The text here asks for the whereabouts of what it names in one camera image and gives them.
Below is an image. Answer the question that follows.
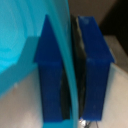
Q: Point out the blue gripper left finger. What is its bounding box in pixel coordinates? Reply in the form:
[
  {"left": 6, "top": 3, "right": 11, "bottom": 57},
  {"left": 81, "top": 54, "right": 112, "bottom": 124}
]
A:
[{"left": 33, "top": 14, "right": 72, "bottom": 122}]

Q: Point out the blue plastic bowl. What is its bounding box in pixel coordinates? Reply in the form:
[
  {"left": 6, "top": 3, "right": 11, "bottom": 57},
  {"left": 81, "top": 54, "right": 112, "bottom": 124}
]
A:
[{"left": 0, "top": 0, "right": 83, "bottom": 128}]

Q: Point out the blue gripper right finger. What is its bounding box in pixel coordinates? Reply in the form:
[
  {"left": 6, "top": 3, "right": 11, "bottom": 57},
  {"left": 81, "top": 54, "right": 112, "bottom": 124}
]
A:
[{"left": 71, "top": 15, "right": 115, "bottom": 121}]

